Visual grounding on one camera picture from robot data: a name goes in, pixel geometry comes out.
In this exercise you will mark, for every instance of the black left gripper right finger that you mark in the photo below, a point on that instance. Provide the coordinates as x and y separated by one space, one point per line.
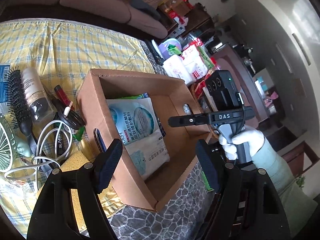
224 179

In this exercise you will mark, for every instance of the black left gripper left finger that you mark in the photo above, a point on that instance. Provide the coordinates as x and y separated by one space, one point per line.
100 173

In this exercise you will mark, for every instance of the blue white face mask pouch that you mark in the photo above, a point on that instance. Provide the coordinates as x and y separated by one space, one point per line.
134 119

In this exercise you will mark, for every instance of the green plastic wipes pack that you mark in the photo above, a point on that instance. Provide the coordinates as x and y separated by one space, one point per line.
140 96

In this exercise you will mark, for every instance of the black hair brush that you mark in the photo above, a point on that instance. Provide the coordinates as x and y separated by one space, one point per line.
18 107

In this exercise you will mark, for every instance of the light green sleeved forearm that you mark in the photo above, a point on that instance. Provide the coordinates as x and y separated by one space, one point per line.
298 207

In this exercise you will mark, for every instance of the white gloved right hand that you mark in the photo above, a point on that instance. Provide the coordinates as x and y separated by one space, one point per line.
253 137

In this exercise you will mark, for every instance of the yellow sponge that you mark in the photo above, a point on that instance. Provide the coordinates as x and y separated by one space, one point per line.
80 179

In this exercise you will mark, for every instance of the black mascara tube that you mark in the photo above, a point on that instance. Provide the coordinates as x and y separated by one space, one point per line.
59 150

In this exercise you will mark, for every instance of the grey patterned fleece blanket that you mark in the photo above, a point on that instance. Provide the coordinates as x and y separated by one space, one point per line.
178 186

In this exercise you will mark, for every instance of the white tissue packs stack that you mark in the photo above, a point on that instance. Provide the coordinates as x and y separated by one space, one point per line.
192 65

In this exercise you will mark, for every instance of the white paper pouch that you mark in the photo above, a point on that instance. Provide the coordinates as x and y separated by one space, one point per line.
148 154

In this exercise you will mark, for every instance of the cardboard box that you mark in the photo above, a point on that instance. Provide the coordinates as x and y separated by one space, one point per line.
100 85

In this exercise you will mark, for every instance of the white cosmetic bottle black cap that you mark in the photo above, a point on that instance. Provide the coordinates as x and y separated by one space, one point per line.
35 95

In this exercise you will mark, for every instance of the mint green handheld fan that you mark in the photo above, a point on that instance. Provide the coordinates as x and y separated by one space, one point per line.
11 146

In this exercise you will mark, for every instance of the brown sofa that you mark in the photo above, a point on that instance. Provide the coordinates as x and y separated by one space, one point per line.
117 15

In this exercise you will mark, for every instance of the blue white tissue pack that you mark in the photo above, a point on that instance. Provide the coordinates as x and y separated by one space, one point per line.
4 70

